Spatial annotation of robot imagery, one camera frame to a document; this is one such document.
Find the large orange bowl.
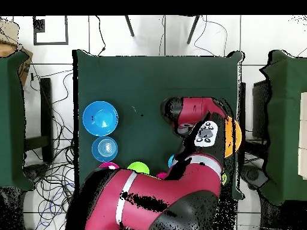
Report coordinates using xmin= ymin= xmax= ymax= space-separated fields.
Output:
xmin=224 ymin=115 xmax=242 ymax=159

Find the green bowl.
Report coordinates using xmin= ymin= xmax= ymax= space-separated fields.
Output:
xmin=127 ymin=161 xmax=151 ymax=175

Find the dark green table cloth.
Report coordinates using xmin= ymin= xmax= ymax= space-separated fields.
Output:
xmin=72 ymin=49 xmax=245 ymax=202

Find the large blue bowl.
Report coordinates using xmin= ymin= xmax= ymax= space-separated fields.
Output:
xmin=82 ymin=101 xmax=119 ymax=137

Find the pink bowl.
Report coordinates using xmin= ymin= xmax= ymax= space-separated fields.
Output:
xmin=98 ymin=162 xmax=120 ymax=170

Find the light blue shallow bowl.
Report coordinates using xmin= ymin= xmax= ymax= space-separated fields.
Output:
xmin=91 ymin=136 xmax=119 ymax=163

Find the black computer case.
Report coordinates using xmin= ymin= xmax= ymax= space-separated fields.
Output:
xmin=251 ymin=80 xmax=270 ymax=140

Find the grey chair base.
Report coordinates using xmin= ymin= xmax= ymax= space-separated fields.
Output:
xmin=22 ymin=164 xmax=50 ymax=184
xmin=240 ymin=165 xmax=269 ymax=191

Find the green cloth side table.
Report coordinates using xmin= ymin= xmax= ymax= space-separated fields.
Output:
xmin=258 ymin=49 xmax=307 ymax=205
xmin=0 ymin=51 xmax=34 ymax=192

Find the cardboard box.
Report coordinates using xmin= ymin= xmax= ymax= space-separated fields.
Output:
xmin=0 ymin=20 xmax=34 ymax=87

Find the black cable with plug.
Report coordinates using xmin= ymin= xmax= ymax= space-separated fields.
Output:
xmin=95 ymin=15 xmax=107 ymax=56

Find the camera tripod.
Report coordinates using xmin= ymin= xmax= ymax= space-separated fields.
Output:
xmin=124 ymin=14 xmax=200 ymax=46

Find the black metal frame bar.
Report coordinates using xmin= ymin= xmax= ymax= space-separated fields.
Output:
xmin=25 ymin=77 xmax=54 ymax=164

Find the black square floor frame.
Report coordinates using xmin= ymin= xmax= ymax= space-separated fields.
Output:
xmin=32 ymin=16 xmax=69 ymax=46

